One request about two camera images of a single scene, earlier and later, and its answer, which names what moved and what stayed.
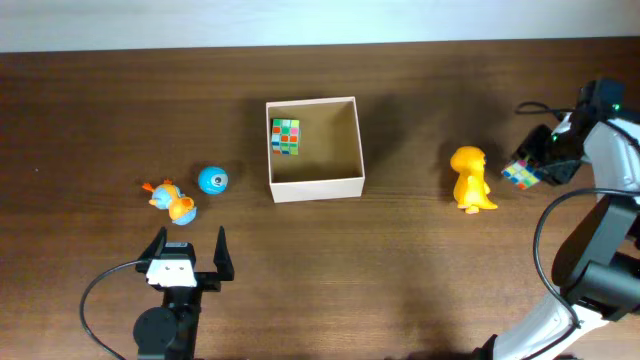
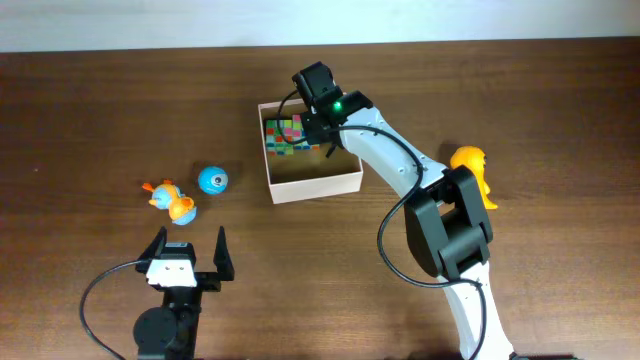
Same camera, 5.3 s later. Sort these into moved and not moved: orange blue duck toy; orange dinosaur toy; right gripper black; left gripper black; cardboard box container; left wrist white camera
Moved: right gripper black
Not moved: cardboard box container; left gripper black; left wrist white camera; orange blue duck toy; orange dinosaur toy
